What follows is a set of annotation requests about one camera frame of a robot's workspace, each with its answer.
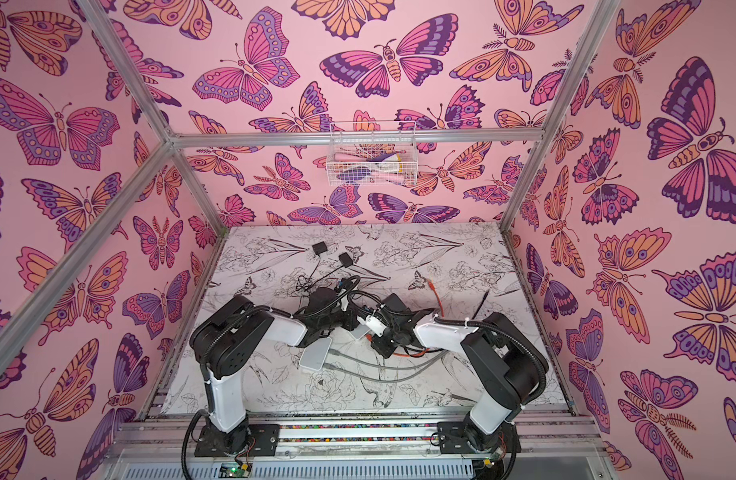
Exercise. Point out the aluminium frame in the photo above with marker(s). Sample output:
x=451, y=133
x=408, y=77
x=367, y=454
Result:
x=29, y=316

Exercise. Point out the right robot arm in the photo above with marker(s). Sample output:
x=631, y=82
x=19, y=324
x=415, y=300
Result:
x=512, y=372

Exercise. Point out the black adapter cable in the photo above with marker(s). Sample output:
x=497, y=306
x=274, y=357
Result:
x=332, y=273

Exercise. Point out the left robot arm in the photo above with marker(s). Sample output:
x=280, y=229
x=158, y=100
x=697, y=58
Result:
x=225, y=342

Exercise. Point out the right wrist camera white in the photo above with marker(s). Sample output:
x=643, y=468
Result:
x=375, y=325

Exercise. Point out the white wire basket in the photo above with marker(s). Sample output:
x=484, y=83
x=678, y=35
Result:
x=373, y=152

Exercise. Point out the black power adapter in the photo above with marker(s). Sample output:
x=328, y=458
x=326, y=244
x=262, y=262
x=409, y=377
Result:
x=346, y=260
x=319, y=248

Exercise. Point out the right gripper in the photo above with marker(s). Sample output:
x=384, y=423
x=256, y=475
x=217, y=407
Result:
x=383, y=339

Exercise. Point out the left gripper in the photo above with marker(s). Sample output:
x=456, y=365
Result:
x=351, y=320

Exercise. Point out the black power adapter near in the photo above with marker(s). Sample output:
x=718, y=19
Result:
x=346, y=260

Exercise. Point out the black power adapter far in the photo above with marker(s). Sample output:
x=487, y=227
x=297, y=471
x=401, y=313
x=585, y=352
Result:
x=319, y=248

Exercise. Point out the front aluminium rail base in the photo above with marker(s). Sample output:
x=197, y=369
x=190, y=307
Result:
x=540, y=445

